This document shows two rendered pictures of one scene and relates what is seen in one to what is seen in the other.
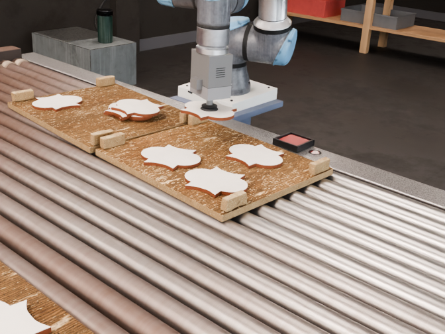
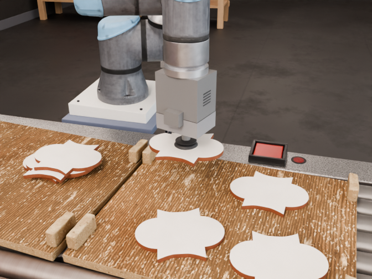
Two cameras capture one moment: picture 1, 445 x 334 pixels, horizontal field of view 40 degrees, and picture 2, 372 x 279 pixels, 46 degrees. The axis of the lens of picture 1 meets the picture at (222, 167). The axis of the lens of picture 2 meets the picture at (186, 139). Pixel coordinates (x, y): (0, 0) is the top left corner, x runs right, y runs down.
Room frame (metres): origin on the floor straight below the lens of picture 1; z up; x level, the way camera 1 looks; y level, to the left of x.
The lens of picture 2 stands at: (0.75, 0.33, 1.38)
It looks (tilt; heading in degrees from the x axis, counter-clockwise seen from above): 27 degrees down; 336
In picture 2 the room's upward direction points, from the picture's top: straight up
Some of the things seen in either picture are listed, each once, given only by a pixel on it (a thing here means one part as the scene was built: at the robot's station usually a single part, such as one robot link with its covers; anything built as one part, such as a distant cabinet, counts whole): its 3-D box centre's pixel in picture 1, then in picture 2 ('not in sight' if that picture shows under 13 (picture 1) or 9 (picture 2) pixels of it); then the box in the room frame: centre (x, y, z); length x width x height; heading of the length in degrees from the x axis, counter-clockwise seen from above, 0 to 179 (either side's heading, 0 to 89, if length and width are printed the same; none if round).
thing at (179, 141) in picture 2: (209, 103); (185, 137); (1.39, 0.04, 1.02); 0.04 x 0.04 x 0.02
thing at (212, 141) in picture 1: (212, 162); (226, 217); (1.26, 0.02, 0.93); 0.41 x 0.35 x 0.02; 46
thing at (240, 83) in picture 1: (228, 73); (122, 78); (1.93, 0.00, 0.96); 0.15 x 0.15 x 0.10
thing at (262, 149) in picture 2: (293, 142); (268, 153); (1.43, -0.17, 0.92); 0.06 x 0.06 x 0.01; 50
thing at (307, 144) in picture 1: (293, 142); (268, 152); (1.43, -0.17, 0.92); 0.08 x 0.08 x 0.02; 50
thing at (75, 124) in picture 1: (104, 112); (19, 174); (1.55, 0.33, 0.93); 0.41 x 0.35 x 0.02; 45
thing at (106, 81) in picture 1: (105, 81); not in sight; (1.78, 0.37, 0.95); 0.06 x 0.02 x 0.03; 135
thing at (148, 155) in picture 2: (198, 118); (151, 151); (1.49, 0.07, 0.95); 0.06 x 0.02 x 0.03; 136
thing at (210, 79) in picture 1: (206, 70); (181, 98); (1.38, 0.05, 1.10); 0.10 x 0.09 x 0.16; 123
